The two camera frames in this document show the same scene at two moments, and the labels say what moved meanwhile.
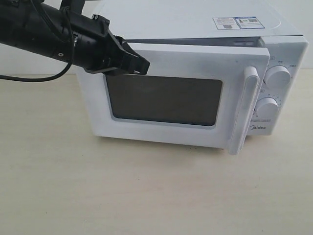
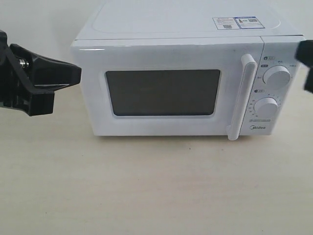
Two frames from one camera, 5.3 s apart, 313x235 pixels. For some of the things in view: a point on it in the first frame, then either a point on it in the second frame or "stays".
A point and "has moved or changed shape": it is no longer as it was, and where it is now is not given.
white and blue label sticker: x=237 y=23 stays
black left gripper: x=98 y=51 -> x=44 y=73
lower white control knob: x=267 y=106 stays
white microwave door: x=200 y=94 has moved or changed shape
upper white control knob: x=278 y=77 stays
